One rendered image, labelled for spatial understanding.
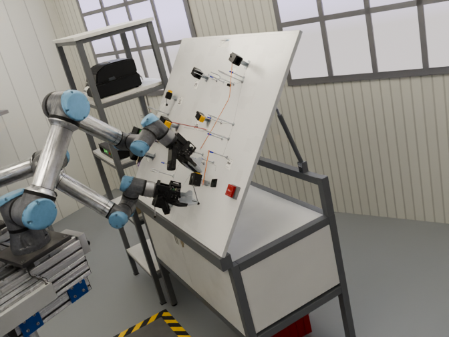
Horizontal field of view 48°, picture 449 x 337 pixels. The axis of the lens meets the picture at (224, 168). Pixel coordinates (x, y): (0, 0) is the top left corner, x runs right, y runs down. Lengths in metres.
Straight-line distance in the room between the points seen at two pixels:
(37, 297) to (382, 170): 2.71
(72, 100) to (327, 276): 1.47
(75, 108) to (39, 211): 0.40
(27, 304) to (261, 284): 1.01
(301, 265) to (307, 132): 1.80
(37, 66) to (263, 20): 2.59
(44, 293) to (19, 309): 0.10
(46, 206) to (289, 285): 1.18
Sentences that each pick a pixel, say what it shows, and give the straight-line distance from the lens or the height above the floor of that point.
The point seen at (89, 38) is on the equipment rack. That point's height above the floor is 1.82.
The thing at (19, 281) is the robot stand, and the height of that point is 1.09.
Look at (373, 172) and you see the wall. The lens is 3.94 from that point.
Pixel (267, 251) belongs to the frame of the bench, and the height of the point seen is 0.79.
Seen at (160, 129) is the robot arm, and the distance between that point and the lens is 2.24.
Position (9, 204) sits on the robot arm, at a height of 1.37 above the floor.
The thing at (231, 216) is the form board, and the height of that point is 1.01.
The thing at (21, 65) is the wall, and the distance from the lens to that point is 5.49.
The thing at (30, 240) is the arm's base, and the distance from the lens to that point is 2.06.
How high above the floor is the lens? 1.93
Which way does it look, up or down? 20 degrees down
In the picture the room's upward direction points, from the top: 14 degrees counter-clockwise
